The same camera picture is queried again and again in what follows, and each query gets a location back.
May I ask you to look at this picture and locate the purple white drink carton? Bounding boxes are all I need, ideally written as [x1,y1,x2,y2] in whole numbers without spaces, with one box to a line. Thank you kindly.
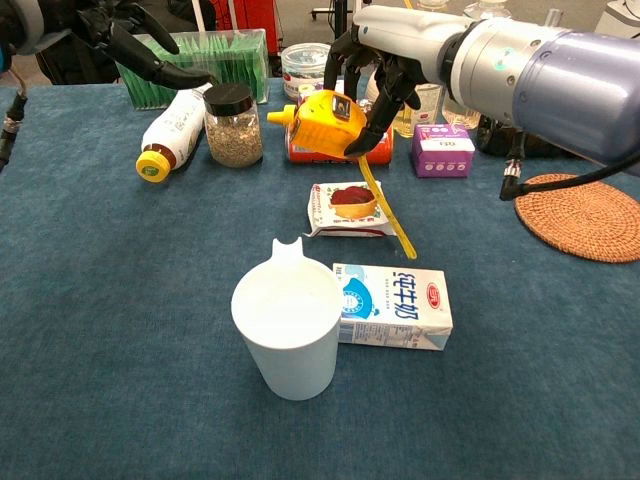
[297,79,346,107]

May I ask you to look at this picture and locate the dark sauce bottle yellow nozzle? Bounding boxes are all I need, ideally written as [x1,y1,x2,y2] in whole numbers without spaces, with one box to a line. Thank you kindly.
[266,103,301,127]

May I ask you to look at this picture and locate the clear tea bottle white cap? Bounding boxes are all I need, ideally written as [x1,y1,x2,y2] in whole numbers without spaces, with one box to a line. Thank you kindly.
[442,0,514,129]

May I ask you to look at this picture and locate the round clear tub of clips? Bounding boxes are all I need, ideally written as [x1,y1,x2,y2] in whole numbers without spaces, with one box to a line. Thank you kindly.
[280,42,334,103]

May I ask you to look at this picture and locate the white plastic cup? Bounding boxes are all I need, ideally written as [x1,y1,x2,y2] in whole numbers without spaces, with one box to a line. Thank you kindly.
[230,237,343,402]

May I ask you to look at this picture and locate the black wheeled stand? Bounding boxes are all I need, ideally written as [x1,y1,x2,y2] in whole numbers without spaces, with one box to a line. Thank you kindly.
[309,0,376,24]

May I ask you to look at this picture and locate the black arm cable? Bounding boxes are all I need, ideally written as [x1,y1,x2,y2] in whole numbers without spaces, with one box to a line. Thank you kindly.
[0,74,29,172]
[499,127,640,202]

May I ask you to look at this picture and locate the round woven coaster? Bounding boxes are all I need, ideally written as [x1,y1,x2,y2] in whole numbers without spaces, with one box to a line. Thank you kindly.
[514,173,640,265]

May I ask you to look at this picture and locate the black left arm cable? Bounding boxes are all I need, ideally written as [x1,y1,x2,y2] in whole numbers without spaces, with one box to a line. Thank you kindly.
[0,74,29,172]

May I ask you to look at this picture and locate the white snack packet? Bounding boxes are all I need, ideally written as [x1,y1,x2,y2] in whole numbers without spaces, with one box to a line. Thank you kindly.
[305,180,396,239]

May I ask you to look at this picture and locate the blue table mat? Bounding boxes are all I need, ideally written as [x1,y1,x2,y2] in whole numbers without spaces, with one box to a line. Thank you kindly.
[0,74,640,480]

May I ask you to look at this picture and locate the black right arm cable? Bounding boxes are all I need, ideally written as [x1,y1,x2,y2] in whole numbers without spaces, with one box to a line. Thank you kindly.
[499,127,640,202]

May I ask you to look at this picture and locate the yellow tape measure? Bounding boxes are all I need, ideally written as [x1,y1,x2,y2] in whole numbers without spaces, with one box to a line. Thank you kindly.
[289,89,418,261]

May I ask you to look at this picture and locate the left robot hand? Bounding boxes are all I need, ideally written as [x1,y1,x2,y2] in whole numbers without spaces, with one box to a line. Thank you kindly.
[9,0,221,91]

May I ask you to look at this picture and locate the small purple box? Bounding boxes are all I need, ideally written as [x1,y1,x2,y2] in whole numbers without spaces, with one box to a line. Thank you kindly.
[412,123,476,179]

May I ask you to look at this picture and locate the clear box of green packets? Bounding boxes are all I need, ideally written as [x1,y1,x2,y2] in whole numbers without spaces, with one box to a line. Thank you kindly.
[117,28,270,111]

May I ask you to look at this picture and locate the red cabinet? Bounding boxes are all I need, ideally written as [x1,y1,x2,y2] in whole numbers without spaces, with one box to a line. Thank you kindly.
[207,0,285,56]

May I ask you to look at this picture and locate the white appliance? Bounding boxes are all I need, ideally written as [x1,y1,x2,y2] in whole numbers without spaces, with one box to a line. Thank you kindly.
[594,0,640,40]

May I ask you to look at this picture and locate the white blue milk carton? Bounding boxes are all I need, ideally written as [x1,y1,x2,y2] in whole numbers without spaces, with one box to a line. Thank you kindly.
[332,262,454,352]

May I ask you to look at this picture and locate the glass jar black lid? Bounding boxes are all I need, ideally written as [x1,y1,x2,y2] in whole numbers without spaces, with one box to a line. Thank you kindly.
[202,82,265,169]

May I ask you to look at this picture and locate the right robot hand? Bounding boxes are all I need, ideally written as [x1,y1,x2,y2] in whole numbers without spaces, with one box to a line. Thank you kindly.
[323,5,474,157]

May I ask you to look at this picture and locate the yellow oil bottle white cap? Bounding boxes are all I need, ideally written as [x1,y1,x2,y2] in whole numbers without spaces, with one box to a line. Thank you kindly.
[392,82,444,140]

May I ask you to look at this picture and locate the orange red can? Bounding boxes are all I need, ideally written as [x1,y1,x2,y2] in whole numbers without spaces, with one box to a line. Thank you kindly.
[284,124,395,166]

